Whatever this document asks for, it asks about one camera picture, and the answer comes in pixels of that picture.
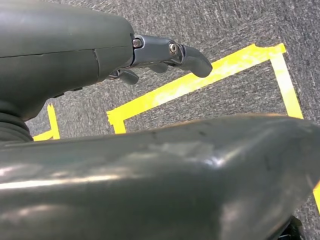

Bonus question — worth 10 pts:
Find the yellow floor tape square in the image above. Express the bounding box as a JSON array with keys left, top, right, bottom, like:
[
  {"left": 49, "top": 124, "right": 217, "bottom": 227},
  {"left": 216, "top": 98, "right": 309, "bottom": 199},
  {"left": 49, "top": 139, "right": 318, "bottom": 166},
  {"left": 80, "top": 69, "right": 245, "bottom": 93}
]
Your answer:
[
  {"left": 32, "top": 103, "right": 61, "bottom": 142},
  {"left": 106, "top": 43, "right": 320, "bottom": 215}
]

